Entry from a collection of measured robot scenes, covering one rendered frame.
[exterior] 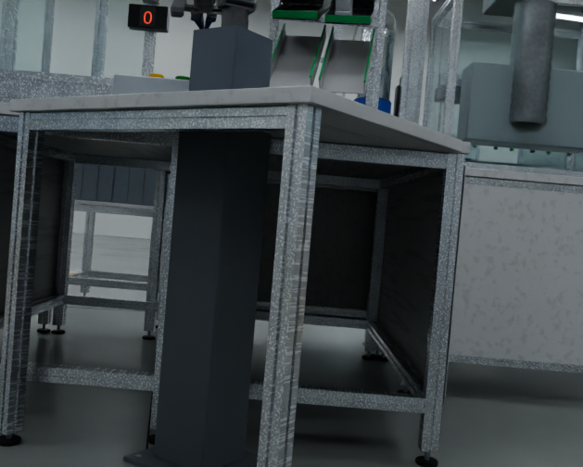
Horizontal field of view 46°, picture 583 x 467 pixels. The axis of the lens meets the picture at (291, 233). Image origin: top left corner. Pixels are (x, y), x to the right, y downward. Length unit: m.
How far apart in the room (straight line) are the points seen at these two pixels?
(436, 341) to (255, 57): 0.86
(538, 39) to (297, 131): 1.74
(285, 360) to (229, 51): 0.76
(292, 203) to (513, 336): 1.61
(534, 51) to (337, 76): 1.01
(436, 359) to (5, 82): 1.37
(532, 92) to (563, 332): 0.90
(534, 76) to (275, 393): 1.88
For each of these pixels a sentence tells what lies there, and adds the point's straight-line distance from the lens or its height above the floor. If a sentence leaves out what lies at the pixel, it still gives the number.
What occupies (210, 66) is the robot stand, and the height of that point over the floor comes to 0.97.
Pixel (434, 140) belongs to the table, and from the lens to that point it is 1.67.
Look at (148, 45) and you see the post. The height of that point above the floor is 1.13.
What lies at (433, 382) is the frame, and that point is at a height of 0.23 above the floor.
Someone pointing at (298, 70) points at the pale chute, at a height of 1.05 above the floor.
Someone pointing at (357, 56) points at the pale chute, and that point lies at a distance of 2.14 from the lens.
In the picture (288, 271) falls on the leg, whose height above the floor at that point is 0.53.
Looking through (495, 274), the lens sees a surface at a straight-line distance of 2.65.
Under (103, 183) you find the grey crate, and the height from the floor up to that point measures 0.72.
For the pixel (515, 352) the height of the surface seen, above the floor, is 0.20.
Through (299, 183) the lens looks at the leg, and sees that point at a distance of 1.23.
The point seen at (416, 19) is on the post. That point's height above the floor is 1.55.
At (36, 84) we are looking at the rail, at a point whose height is 0.92.
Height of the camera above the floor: 0.63
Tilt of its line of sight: 2 degrees down
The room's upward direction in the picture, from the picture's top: 5 degrees clockwise
